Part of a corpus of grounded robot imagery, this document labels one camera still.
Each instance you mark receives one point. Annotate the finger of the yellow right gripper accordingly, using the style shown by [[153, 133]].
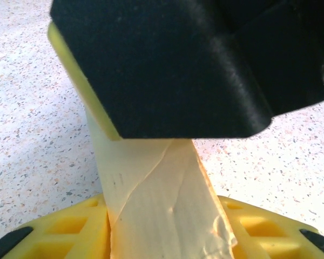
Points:
[[156, 75]]

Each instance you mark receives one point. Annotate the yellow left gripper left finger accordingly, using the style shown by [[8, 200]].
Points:
[[56, 232]]

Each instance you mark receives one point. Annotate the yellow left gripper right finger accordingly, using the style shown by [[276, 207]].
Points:
[[272, 232]]

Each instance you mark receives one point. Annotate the yellow paper box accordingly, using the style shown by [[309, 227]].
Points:
[[162, 199]]

